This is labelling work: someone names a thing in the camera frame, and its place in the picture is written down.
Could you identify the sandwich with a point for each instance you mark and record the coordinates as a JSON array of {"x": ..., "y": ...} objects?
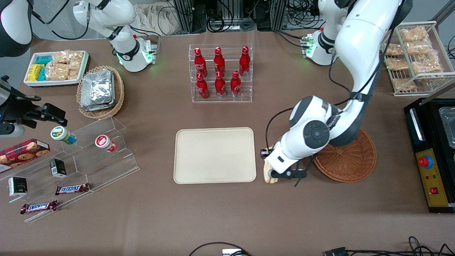
[{"x": 272, "y": 180}]

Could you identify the clear acrylic stepped shelf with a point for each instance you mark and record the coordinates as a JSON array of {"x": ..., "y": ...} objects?
[{"x": 106, "y": 167}]

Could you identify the red emergency stop button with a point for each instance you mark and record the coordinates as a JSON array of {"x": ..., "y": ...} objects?
[{"x": 424, "y": 161}]

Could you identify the teal snack pack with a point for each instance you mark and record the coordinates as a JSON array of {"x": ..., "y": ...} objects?
[
  {"x": 44, "y": 59},
  {"x": 42, "y": 74}
]

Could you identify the yellow snack pack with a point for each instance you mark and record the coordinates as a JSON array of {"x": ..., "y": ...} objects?
[{"x": 35, "y": 72}]

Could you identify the red tartan cookie box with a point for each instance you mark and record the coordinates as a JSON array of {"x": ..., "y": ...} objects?
[{"x": 21, "y": 153}]

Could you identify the Snickers chocolate bar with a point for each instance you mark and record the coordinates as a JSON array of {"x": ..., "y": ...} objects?
[
  {"x": 38, "y": 207},
  {"x": 72, "y": 189}
]

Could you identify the brown wicker basket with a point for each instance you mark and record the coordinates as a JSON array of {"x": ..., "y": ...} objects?
[{"x": 352, "y": 163}]

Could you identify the clear plastic container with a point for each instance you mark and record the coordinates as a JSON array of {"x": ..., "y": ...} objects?
[{"x": 448, "y": 124}]

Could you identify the red cola bottle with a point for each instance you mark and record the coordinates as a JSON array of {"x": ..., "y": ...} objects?
[
  {"x": 202, "y": 88},
  {"x": 219, "y": 61},
  {"x": 244, "y": 61},
  {"x": 220, "y": 86},
  {"x": 199, "y": 62},
  {"x": 235, "y": 85}
]

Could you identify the clear bag of crackers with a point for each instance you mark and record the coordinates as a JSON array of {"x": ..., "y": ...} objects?
[
  {"x": 56, "y": 72},
  {"x": 76, "y": 60},
  {"x": 414, "y": 34},
  {"x": 403, "y": 84},
  {"x": 61, "y": 57},
  {"x": 394, "y": 49},
  {"x": 427, "y": 66},
  {"x": 396, "y": 64},
  {"x": 421, "y": 48}
]

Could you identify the green lid sunflower cup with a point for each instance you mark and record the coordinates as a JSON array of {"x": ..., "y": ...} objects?
[{"x": 60, "y": 134}]

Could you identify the crumpled translucent plastic bag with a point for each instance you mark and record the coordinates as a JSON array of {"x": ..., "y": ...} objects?
[{"x": 156, "y": 17}]

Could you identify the clear acrylic bottle rack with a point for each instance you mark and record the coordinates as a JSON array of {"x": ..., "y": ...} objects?
[{"x": 193, "y": 99}]

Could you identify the small black carton box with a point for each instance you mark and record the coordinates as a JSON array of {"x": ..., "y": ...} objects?
[
  {"x": 58, "y": 168},
  {"x": 17, "y": 186}
]

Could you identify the black control box yellow panel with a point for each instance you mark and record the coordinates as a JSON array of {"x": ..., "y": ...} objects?
[{"x": 432, "y": 128}]

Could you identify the silver foil wrapped pack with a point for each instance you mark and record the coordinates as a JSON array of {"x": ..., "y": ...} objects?
[
  {"x": 96, "y": 87},
  {"x": 96, "y": 107}
]

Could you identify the light wicker basket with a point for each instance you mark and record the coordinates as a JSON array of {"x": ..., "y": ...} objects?
[{"x": 119, "y": 92}]

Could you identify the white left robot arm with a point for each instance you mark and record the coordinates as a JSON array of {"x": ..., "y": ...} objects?
[{"x": 362, "y": 35}]

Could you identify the white rectangular snack tray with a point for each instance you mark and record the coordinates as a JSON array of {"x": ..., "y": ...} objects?
[{"x": 53, "y": 82}]

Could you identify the red lid yogurt cup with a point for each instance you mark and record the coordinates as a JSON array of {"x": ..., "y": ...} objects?
[{"x": 103, "y": 142}]

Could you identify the beige plastic serving tray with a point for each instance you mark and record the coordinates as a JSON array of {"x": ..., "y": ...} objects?
[{"x": 215, "y": 154}]

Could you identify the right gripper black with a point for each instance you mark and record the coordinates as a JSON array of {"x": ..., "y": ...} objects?
[{"x": 17, "y": 110}]

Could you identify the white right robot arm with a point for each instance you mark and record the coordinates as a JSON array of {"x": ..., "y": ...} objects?
[{"x": 106, "y": 14}]

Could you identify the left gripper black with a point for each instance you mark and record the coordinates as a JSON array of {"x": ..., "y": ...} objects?
[{"x": 264, "y": 153}]

